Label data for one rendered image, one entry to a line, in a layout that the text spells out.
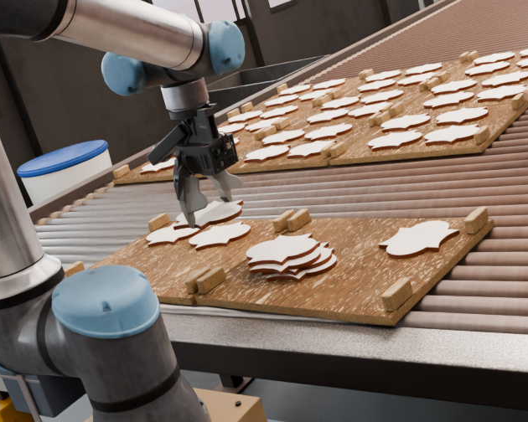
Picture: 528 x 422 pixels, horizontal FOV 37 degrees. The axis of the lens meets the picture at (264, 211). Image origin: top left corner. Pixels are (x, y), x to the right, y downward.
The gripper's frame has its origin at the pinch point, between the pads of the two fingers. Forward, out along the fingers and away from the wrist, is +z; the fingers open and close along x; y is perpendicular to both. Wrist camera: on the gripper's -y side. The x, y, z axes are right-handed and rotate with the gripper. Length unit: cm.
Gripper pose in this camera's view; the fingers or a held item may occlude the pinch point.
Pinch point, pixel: (208, 213)
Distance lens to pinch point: 141.3
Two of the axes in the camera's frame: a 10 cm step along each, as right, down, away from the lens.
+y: 7.8, 0.3, -6.2
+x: 5.8, -3.9, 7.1
